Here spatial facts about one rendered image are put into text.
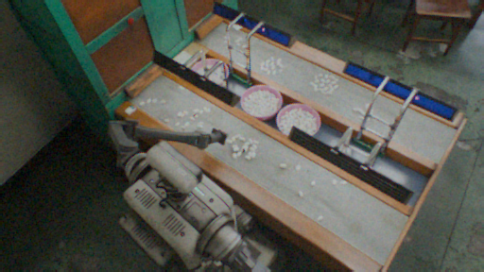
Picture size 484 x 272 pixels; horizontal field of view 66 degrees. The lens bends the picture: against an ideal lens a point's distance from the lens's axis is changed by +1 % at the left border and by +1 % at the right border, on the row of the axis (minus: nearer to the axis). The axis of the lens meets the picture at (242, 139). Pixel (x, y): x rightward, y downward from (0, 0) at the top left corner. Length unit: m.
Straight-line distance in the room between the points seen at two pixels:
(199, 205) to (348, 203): 1.03
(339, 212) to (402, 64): 2.17
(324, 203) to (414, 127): 0.76
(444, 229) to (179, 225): 2.20
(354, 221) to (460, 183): 1.40
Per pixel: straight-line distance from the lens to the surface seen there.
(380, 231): 2.06
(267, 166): 2.14
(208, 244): 1.23
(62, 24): 2.09
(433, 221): 3.05
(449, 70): 4.01
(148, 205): 1.30
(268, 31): 2.37
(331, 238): 1.97
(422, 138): 2.43
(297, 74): 2.59
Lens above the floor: 2.59
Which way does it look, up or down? 56 degrees down
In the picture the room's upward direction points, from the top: 5 degrees counter-clockwise
